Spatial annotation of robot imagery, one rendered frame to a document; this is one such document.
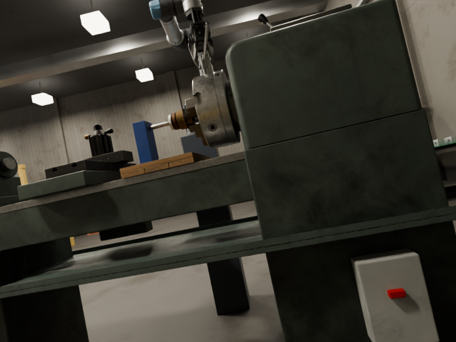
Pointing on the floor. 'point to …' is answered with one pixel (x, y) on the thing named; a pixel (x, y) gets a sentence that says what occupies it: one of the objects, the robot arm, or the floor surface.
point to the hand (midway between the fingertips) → (205, 64)
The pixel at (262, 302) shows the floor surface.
